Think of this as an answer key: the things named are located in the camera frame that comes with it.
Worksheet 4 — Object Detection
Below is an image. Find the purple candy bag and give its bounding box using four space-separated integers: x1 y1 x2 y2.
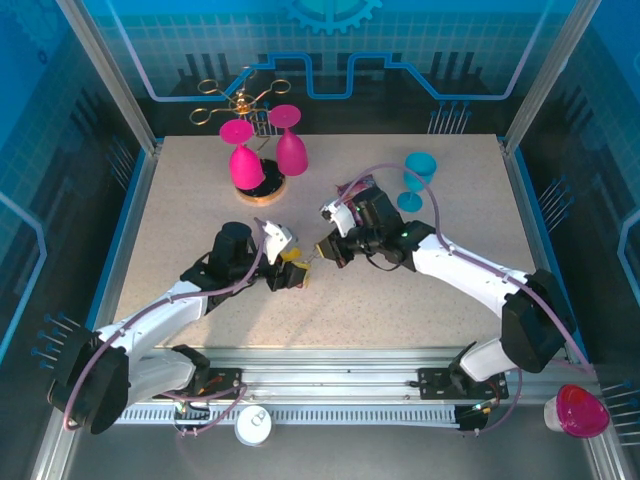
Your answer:
334 174 381 201

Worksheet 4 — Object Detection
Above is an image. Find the teal plastic goblet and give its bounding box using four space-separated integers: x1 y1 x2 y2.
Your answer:
397 152 439 212

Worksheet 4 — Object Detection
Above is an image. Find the pink plastic wine glass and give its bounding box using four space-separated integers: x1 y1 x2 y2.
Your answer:
268 103 309 177
218 118 266 191

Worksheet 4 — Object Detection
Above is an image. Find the white round cap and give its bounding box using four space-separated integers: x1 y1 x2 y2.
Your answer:
234 403 275 446

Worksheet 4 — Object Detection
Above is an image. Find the white cup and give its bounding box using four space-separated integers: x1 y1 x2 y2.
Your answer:
543 394 566 431

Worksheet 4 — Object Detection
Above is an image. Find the pink translucent cup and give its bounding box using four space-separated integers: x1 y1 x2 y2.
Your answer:
555 383 611 440

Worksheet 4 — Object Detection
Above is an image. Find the gold wire glass rack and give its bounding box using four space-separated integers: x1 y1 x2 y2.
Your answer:
188 67 294 205

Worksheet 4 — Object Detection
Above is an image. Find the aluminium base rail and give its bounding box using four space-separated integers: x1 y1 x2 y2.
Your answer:
64 344 601 406

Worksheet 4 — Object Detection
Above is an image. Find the white slotted cable duct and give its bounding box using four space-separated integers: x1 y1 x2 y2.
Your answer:
119 403 461 426

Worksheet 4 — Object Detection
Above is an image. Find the aluminium frame post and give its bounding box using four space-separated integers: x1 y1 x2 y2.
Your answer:
53 0 164 157
502 0 604 156

